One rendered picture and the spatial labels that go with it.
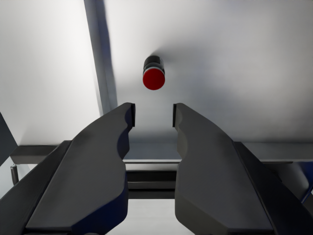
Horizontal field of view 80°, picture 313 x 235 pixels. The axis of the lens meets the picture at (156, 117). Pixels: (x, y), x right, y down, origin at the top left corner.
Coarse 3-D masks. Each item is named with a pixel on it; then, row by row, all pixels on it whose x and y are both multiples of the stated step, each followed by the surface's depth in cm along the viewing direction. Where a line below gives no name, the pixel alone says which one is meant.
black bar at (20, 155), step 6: (18, 150) 27; (24, 150) 27; (30, 150) 27; (36, 150) 27; (42, 150) 27; (48, 150) 27; (12, 156) 26; (18, 156) 26; (24, 156) 26; (30, 156) 26; (36, 156) 26; (42, 156) 26; (18, 162) 26; (24, 162) 26; (30, 162) 26; (36, 162) 27; (126, 162) 27; (132, 162) 27; (138, 162) 27; (144, 162) 27; (150, 162) 27; (156, 162) 27; (162, 162) 27; (168, 162) 27; (174, 162) 27; (264, 162) 27; (270, 162) 27; (276, 162) 27; (282, 162) 27; (288, 162) 27
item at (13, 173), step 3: (15, 165) 149; (12, 168) 145; (15, 168) 147; (12, 171) 146; (15, 171) 147; (12, 174) 146; (15, 174) 147; (12, 177) 147; (15, 177) 147; (18, 177) 150; (12, 180) 148; (15, 180) 148; (18, 180) 149; (15, 183) 148
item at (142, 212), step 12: (132, 192) 30; (144, 192) 30; (156, 192) 30; (168, 192) 30; (132, 204) 35; (144, 204) 35; (156, 204) 35; (168, 204) 35; (132, 216) 37; (144, 216) 38; (156, 216) 38; (168, 216) 38; (120, 228) 40; (132, 228) 40; (144, 228) 40; (156, 228) 40; (168, 228) 40; (180, 228) 40
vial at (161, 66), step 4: (148, 56) 20; (160, 60) 19; (148, 64) 18; (152, 64) 18; (156, 64) 18; (160, 64) 18; (144, 68) 18; (148, 68) 17; (156, 68) 17; (160, 68) 18; (144, 72) 17; (164, 72) 18
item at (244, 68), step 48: (96, 0) 18; (144, 0) 18; (192, 0) 18; (240, 0) 18; (288, 0) 18; (96, 48) 18; (144, 48) 20; (192, 48) 20; (240, 48) 20; (288, 48) 20; (96, 96) 19; (144, 96) 23; (192, 96) 23; (240, 96) 23; (288, 96) 23; (144, 144) 27; (288, 144) 27
